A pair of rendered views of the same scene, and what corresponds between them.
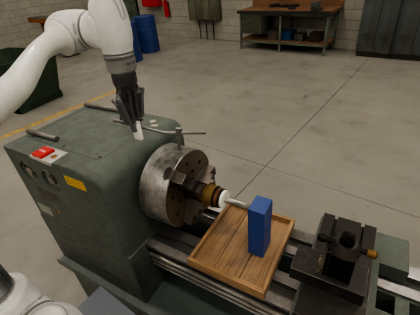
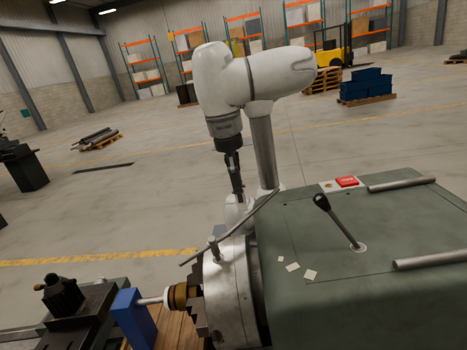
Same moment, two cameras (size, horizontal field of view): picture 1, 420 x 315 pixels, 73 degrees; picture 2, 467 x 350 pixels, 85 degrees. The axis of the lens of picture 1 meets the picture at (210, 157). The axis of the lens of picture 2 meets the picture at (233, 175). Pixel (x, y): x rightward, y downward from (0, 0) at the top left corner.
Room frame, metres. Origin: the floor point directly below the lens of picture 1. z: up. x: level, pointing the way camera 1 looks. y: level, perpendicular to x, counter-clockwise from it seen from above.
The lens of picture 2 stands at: (1.45, -0.07, 1.72)
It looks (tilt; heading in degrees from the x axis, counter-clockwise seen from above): 24 degrees down; 152
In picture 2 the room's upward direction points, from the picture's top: 12 degrees counter-clockwise
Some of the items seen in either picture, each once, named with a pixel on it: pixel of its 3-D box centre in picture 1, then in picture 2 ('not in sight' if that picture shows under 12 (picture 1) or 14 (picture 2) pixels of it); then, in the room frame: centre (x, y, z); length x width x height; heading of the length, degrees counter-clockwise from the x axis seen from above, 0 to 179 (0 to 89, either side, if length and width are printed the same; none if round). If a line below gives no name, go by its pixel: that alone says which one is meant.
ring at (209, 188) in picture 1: (212, 195); (185, 296); (0.82, 0.01, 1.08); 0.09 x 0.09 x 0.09; 57
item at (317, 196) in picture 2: not in sight; (321, 202); (1.10, 0.33, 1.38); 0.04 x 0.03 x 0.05; 57
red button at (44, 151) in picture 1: (43, 152); (347, 182); (0.95, 0.63, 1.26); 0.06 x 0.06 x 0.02; 57
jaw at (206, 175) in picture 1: (207, 175); (204, 317); (0.93, 0.02, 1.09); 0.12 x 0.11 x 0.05; 147
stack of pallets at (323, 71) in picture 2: not in sight; (320, 80); (-5.17, 7.78, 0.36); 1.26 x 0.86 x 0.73; 61
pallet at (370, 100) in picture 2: not in sight; (365, 85); (-2.71, 6.53, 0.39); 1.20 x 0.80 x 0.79; 57
